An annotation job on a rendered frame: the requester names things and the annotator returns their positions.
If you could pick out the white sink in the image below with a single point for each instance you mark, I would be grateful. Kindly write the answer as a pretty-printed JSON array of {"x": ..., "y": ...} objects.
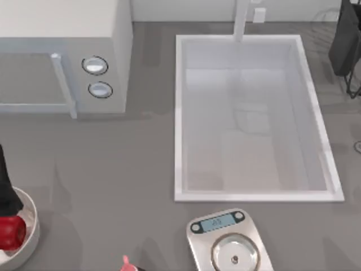
[{"x": 248, "y": 124}]

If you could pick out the pale microwave oven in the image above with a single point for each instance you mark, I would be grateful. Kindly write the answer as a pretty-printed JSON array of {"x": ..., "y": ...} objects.
[{"x": 118, "y": 70}]

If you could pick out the round microwave knob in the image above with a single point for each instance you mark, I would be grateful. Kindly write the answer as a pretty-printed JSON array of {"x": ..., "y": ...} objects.
[
  {"x": 100, "y": 89},
  {"x": 95, "y": 65}
]

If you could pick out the silver kitchen scale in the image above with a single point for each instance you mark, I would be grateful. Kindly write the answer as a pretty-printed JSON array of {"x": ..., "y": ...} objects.
[{"x": 228, "y": 242}]

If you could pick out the tall white tap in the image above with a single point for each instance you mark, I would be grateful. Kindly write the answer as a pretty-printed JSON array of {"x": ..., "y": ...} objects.
[{"x": 240, "y": 19}]

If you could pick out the pink object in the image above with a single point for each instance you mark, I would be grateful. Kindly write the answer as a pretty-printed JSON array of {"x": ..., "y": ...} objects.
[{"x": 127, "y": 264}]

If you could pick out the microwave oven door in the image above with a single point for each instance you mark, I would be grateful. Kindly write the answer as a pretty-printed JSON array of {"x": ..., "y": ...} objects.
[{"x": 28, "y": 82}]

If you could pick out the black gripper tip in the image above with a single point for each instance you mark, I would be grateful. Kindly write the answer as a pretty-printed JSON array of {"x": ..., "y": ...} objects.
[{"x": 7, "y": 183}]

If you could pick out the grey round bowl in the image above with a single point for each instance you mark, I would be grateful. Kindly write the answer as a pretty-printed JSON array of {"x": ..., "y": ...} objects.
[{"x": 26, "y": 240}]

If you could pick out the black stand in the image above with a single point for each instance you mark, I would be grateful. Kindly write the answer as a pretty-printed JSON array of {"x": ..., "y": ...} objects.
[{"x": 345, "y": 48}]

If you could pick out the red apple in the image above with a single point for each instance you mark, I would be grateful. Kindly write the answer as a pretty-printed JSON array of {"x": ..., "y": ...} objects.
[{"x": 11, "y": 233}]

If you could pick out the white wall socket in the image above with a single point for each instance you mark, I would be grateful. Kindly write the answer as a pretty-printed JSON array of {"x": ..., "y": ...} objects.
[{"x": 259, "y": 14}]

